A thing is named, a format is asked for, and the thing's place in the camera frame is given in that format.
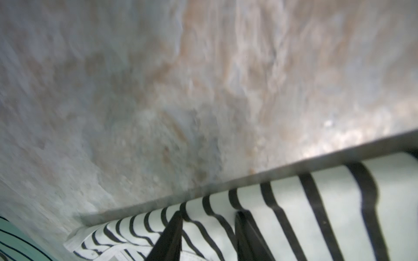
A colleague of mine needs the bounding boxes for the black white striped tank top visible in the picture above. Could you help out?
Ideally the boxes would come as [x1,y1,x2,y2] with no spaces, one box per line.
[64,150,418,261]

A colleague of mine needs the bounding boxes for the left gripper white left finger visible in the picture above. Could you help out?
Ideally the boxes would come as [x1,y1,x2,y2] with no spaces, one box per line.
[146,211,183,261]

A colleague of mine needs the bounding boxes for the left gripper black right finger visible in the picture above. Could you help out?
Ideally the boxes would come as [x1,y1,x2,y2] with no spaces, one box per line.
[235,211,274,261]

